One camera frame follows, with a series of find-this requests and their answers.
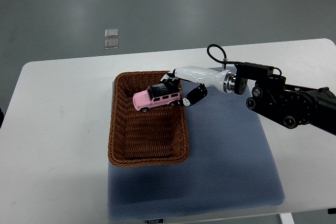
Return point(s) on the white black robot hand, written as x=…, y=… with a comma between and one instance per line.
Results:
x=223, y=81

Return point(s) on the pink toy car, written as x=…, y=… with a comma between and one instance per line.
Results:
x=155, y=96

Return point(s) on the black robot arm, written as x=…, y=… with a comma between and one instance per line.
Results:
x=285, y=104

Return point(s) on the brown wicker basket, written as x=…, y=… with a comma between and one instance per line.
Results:
x=156, y=137

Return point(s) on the blue grey mat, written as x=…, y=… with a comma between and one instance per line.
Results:
x=230, y=166

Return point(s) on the lower metal floor plate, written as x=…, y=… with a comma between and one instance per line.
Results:
x=111, y=43

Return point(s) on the metal floor plate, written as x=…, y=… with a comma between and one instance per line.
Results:
x=111, y=43
x=111, y=32

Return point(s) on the upper metal floor plate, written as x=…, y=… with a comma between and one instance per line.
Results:
x=111, y=32

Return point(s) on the white table leg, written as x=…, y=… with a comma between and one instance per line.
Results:
x=286, y=218

